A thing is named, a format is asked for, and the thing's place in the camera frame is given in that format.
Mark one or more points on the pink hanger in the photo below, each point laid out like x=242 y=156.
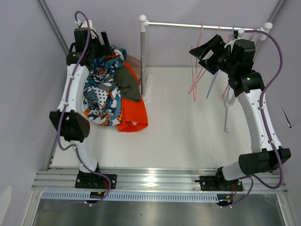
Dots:
x=227 y=89
x=199 y=73
x=194 y=67

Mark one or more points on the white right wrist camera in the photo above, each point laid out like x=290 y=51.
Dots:
x=236 y=35

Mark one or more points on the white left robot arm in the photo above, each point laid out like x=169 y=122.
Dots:
x=69 y=120

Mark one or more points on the grey slotted cable duct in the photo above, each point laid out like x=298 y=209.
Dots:
x=130 y=196

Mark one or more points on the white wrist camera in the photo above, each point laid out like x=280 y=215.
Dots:
x=236 y=35
x=86 y=24

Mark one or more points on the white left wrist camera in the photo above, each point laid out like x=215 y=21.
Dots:
x=86 y=24

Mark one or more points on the dark teal shorts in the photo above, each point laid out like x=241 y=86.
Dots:
x=124 y=53

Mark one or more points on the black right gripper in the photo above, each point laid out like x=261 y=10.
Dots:
x=218 y=45

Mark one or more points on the silver white clothes rack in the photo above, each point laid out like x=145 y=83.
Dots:
x=146 y=79

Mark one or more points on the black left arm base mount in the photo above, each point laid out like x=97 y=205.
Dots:
x=88 y=180

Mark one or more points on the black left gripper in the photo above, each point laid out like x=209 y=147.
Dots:
x=105 y=50

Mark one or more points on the olive green shorts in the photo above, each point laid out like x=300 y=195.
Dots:
x=125 y=81

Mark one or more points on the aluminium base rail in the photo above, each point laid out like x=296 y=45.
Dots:
x=128 y=180

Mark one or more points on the patterned blue orange shorts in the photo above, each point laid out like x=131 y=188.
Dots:
x=101 y=96

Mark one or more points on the pink translucent plastic basin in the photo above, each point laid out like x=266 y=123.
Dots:
x=136 y=65

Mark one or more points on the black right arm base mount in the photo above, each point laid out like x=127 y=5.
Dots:
x=218 y=183

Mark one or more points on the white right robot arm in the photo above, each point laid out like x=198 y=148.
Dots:
x=267 y=151

